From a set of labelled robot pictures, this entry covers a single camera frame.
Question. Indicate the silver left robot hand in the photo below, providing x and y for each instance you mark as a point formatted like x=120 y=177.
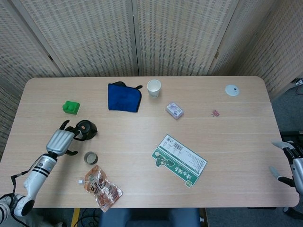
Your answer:
x=59 y=142

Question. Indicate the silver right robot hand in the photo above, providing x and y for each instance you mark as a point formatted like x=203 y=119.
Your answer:
x=298 y=170

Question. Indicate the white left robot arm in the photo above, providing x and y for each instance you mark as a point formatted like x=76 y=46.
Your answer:
x=38 y=176

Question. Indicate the black ceramic cup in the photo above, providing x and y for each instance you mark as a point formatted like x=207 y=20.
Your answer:
x=91 y=159

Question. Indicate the green white package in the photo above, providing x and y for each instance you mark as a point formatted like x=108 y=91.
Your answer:
x=180 y=163

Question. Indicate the green toy building block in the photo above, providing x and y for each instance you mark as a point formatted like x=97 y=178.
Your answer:
x=71 y=108

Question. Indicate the brown peanut butter pouch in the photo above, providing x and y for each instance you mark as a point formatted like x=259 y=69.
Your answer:
x=101 y=189

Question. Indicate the blue folded cloth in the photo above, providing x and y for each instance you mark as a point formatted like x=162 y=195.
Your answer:
x=123 y=98

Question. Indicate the pink binder clip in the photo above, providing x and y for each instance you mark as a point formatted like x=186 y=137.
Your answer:
x=215 y=113

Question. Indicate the white round table grommet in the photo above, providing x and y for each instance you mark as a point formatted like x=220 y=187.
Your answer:
x=232 y=91

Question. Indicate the white paper cup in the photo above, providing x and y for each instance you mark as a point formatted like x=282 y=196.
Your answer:
x=154 y=91

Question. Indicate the woven folding screen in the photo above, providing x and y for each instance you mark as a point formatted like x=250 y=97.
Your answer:
x=94 y=35

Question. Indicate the blue seat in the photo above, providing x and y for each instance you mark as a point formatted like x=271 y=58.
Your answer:
x=149 y=217

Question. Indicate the clear box of purple clips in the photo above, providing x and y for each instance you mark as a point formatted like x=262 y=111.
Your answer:
x=175 y=110

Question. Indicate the black metal frame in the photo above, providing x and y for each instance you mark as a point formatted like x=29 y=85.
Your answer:
x=292 y=134

